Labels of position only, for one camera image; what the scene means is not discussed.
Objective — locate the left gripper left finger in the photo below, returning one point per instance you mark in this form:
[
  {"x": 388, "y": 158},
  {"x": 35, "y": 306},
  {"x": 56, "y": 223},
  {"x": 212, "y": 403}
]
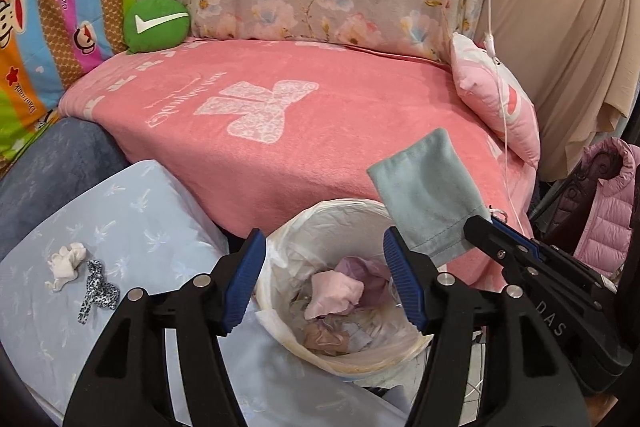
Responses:
[{"x": 125, "y": 379}]

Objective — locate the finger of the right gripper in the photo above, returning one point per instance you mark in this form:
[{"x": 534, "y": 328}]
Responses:
[
  {"x": 482, "y": 234},
  {"x": 559, "y": 262}
]

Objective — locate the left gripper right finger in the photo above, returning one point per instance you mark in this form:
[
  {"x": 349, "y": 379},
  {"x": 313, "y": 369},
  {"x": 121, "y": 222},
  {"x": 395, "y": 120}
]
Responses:
[{"x": 526, "y": 380}]

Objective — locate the grey-green velvet pouch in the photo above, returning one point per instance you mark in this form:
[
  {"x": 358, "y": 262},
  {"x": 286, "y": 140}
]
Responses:
[{"x": 429, "y": 194}]

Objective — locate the purple fabric cloth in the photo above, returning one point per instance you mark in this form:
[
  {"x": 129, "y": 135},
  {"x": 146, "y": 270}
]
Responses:
[{"x": 375, "y": 277}]

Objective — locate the white lined trash bin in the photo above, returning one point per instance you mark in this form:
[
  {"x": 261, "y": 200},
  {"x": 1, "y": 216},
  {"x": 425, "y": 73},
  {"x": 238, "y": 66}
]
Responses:
[{"x": 365, "y": 342}]

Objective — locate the pink puffer jacket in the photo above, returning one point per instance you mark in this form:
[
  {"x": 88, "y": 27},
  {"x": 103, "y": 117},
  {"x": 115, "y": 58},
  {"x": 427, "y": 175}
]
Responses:
[{"x": 592, "y": 221}]

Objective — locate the black white leopard scrunchie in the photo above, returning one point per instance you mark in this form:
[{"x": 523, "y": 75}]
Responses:
[{"x": 100, "y": 293}]

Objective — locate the white crumpled cloth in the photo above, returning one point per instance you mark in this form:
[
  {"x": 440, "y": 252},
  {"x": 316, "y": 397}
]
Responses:
[{"x": 64, "y": 265}]

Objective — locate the pink white small pillow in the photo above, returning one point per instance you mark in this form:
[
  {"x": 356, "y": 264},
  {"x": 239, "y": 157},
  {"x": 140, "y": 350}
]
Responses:
[{"x": 488, "y": 87}]

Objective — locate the light pink cloth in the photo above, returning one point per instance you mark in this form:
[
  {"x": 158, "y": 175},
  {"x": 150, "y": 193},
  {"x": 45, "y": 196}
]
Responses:
[{"x": 332, "y": 293}]

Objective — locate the blue-grey velvet cushion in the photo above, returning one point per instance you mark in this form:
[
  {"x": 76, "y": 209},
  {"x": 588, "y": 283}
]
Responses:
[{"x": 68, "y": 159}]

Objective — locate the beige curtain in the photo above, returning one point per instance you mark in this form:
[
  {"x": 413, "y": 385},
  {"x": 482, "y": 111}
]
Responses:
[{"x": 578, "y": 61}]

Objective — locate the pink fleece blanket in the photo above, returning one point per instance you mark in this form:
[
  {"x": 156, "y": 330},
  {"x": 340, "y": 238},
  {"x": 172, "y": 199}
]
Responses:
[{"x": 259, "y": 131}]

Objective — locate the green checkmark plush pillow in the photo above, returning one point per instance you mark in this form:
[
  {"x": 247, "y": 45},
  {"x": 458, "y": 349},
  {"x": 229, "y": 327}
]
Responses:
[{"x": 155, "y": 25}]

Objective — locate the colourful monkey cartoon sheet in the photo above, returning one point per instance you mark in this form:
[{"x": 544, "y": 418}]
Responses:
[{"x": 47, "y": 45}]

